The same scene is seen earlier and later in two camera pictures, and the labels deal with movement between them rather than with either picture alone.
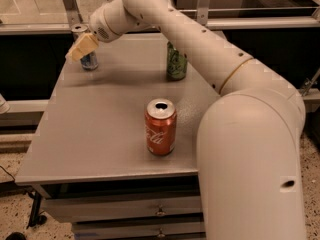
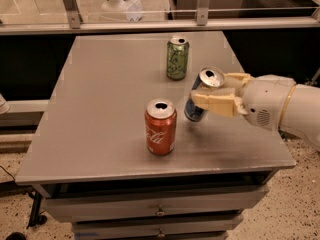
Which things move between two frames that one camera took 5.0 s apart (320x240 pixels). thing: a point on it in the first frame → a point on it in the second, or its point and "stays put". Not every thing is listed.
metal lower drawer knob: [161, 235] stays put
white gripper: [99, 23] → [266, 99]
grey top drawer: [65, 210] stays put
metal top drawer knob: [160, 212] stays put
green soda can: [176, 63] stays put
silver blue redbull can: [91, 61] → [207, 78]
